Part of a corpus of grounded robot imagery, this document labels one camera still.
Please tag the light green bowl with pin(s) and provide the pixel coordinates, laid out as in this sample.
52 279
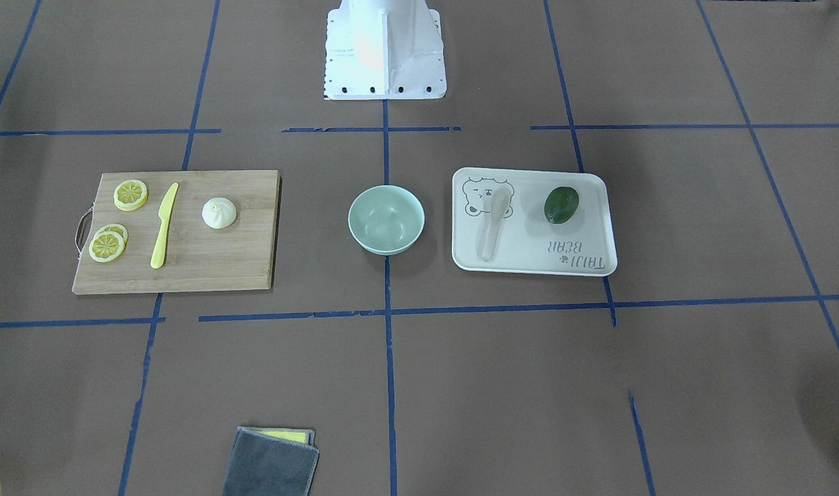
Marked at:
386 219

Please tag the white steamed bun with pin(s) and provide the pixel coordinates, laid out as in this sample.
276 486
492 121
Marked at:
219 213

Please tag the white bear tray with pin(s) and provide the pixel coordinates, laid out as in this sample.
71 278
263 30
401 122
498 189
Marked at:
527 242

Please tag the dark green avocado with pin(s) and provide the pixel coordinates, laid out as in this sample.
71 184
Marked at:
561 204

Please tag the yellow sponge under cloth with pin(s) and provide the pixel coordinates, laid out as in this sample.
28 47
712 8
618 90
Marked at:
303 436

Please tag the bamboo cutting board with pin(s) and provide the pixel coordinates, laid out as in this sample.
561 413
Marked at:
239 257

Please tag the yellow plastic knife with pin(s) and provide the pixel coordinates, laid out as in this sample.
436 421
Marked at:
165 210

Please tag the single lemon slice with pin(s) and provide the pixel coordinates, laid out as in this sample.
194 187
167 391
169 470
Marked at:
130 195

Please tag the lower stacked lemon slice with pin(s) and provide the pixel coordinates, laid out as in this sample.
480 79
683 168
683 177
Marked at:
120 229

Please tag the stacked lemon slice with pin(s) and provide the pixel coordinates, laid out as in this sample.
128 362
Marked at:
120 229
106 246

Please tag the upper stacked lemon slice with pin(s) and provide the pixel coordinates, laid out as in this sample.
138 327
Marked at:
106 246

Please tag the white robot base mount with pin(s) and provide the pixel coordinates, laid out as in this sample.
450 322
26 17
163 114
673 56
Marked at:
384 50

